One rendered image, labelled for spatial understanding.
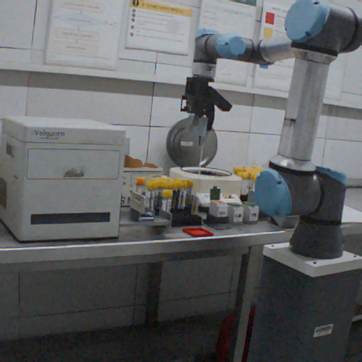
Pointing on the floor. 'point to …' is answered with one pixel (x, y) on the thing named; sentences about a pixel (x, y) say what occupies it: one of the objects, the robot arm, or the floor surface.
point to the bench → (54, 351)
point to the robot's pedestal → (302, 314)
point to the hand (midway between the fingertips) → (202, 141)
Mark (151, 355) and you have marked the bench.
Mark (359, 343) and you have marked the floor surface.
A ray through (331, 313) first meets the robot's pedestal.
